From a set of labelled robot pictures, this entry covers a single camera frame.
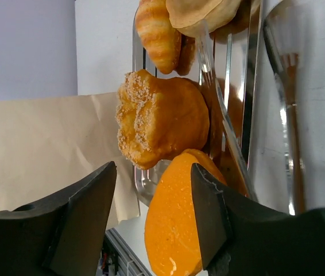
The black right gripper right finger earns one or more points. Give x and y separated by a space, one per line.
238 236

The small croissant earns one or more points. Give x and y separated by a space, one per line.
161 41

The metal serving tongs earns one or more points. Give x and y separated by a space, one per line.
284 68

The round smooth bun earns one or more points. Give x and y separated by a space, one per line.
171 237

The sugared flower bun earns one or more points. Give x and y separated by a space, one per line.
159 118

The silver metal tray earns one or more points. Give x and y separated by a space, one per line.
235 49

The glazed ring donut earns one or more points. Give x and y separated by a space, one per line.
185 16

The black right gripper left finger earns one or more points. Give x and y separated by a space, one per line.
62 233

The beige paper bag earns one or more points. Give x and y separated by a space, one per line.
48 144

